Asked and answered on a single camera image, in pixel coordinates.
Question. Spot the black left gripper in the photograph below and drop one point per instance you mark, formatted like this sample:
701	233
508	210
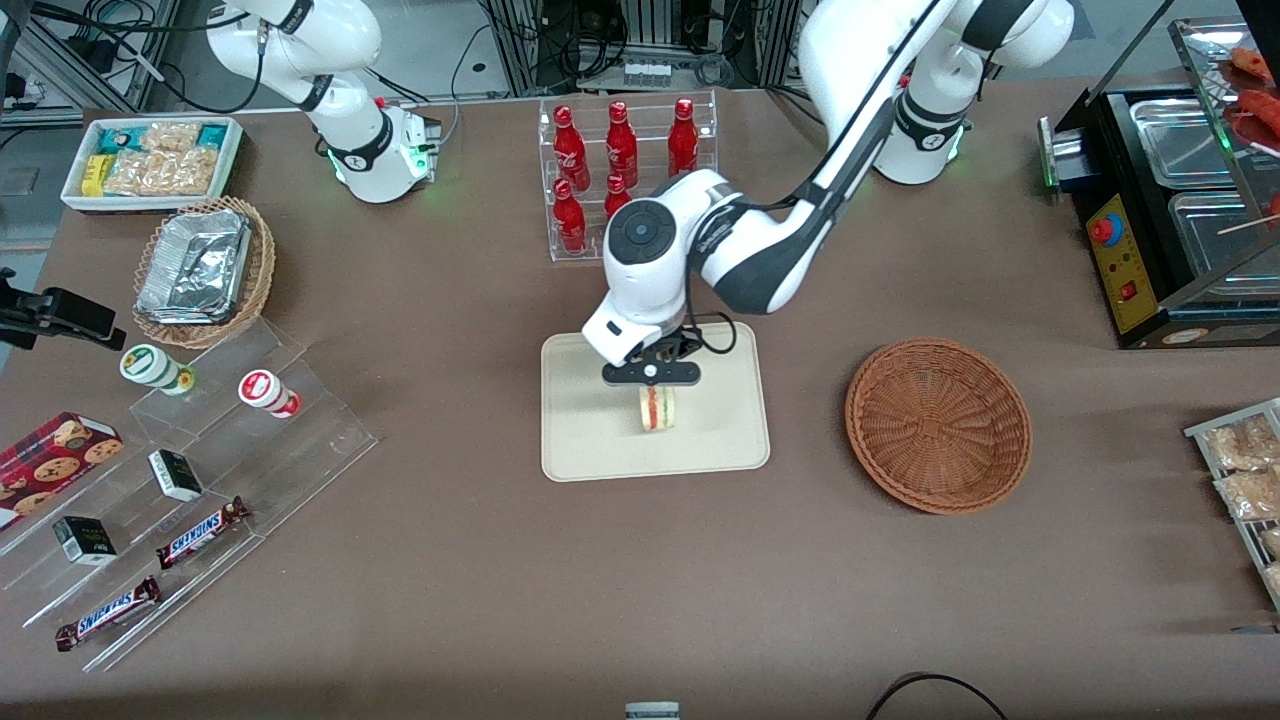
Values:
678	347

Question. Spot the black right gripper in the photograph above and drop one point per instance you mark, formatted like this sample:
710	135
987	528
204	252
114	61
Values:
10	311

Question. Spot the triangular sandwich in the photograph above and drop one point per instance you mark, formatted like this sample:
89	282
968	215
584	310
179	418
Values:
657	410

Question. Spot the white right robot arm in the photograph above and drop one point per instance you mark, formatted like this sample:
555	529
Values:
350	150

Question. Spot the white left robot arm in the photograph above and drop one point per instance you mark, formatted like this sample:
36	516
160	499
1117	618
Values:
760	250

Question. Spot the beige plastic serving tray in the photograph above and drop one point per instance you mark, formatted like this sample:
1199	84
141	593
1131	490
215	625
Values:
600	430

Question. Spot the light tan wicker basket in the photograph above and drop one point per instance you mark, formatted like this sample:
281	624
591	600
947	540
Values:
262	270

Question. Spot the brown round wicker basket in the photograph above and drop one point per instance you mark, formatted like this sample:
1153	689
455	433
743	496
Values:
935	425

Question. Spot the green lidded white cup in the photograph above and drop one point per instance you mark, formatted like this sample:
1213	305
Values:
150	366

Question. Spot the white rectangular snack bin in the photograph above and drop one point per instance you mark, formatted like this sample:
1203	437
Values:
75	195

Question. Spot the aluminium foil container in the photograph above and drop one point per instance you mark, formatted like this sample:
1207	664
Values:
192	265

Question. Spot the yellow snack packet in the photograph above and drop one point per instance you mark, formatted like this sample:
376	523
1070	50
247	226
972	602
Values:
95	175

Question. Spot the red cookie box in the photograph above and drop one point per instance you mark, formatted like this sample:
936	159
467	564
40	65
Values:
55	455

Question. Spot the clear acrylic bottle rack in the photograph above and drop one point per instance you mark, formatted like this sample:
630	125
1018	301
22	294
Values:
590	250

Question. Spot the large clear cracker bag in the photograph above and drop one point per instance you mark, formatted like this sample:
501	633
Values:
160	172

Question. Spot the teal snack packet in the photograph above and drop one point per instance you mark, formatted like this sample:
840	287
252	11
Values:
115	140
212	136

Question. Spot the small black carton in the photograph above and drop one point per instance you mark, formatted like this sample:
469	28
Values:
176	475
84	540

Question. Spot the red cola bottle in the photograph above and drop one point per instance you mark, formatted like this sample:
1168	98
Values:
616	195
621	148
570	150
569	220
683	140

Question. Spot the red lidded white cup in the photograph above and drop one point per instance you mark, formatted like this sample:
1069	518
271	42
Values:
265	390

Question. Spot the small clear cracker bag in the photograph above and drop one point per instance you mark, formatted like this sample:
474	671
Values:
170	136

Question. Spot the brown Snickers bar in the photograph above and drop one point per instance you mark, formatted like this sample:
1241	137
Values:
105	614
200	533

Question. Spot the clear acrylic stepped stand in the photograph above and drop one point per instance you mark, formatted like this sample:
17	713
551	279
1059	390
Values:
290	450

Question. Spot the white power strip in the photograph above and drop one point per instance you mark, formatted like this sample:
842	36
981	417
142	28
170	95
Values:
648	73

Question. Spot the grey white device edge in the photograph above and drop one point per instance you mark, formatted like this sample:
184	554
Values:
652	712

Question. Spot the red emergency stop button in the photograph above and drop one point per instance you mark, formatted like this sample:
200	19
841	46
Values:
1103	230

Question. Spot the black food warmer cabinet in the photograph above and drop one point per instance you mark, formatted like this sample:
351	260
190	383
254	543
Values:
1130	310

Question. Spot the steel warmer pan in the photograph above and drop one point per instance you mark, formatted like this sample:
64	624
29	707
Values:
1215	235
1180	140

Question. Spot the clear bag of crackers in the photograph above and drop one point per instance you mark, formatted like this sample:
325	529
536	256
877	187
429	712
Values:
1245	445
1250	495
1270	542
1273	580

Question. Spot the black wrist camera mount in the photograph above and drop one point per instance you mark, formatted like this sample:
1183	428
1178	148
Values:
678	348

